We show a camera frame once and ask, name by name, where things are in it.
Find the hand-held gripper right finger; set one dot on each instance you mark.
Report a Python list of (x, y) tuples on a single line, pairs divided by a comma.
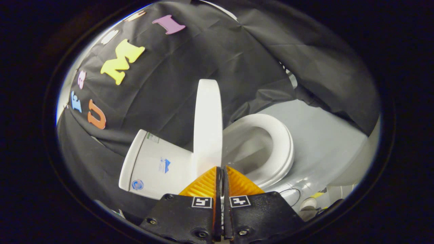
[(261, 213)]

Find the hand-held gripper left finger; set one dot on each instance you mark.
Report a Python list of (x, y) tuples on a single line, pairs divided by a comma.
[(183, 217)]

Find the white toilet bowl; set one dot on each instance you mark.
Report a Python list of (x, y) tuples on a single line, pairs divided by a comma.
[(247, 152)]

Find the small white and yellow object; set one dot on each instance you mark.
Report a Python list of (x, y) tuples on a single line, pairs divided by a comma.
[(308, 204)]

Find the black backdrop cloth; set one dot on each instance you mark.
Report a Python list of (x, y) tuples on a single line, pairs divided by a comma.
[(203, 61)]

